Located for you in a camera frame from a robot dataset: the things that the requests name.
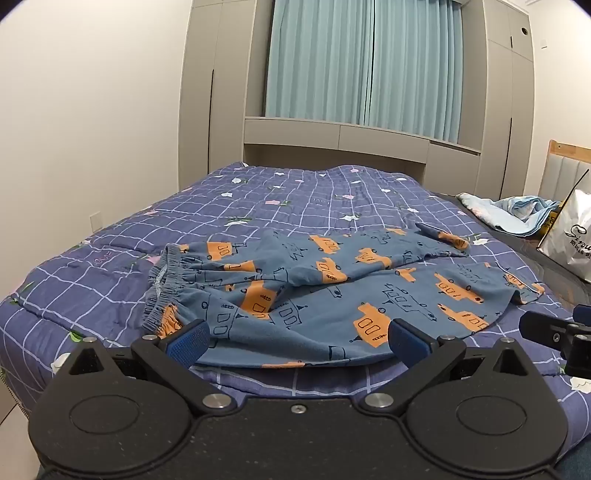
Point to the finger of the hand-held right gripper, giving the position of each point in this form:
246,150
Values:
545,330

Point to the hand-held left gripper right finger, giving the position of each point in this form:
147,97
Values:
407,342

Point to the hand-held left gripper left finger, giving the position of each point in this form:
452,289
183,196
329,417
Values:
191,344

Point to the blue pants with orange print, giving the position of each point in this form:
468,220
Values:
323,295

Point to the dark quilted mattress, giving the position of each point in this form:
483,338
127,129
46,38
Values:
517,258

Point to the white shopping bag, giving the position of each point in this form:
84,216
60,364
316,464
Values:
572,230

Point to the yellow black box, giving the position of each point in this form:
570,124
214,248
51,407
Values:
551,224

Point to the light blue folded blanket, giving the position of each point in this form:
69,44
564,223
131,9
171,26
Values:
531,214

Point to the white floral cloth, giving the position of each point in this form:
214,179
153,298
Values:
480,207

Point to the grey padded wooden headboard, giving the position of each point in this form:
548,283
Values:
561,175

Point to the purple checked floral quilt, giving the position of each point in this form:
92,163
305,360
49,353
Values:
277,203

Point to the grey built-in wardrobe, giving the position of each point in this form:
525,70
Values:
203,92

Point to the light blue curtain panel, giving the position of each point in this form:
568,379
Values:
318,60
415,69

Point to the white wall socket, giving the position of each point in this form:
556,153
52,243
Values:
95,220

